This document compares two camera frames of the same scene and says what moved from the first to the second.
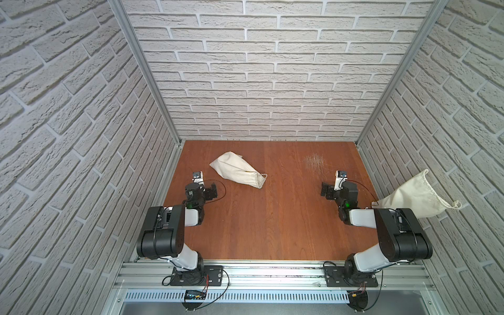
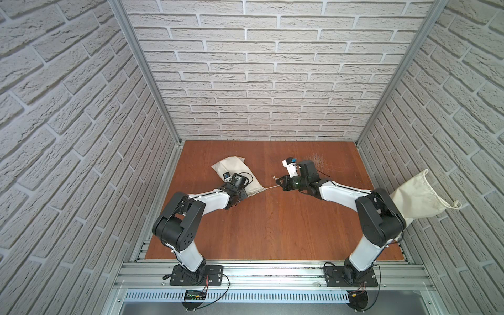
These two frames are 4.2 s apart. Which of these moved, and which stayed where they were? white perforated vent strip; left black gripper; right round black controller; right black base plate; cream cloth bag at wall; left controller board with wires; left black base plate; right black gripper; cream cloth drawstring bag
Moved: left black gripper; right black gripper; cream cloth drawstring bag
Stayed: right black base plate; white perforated vent strip; left black base plate; left controller board with wires; cream cloth bag at wall; right round black controller
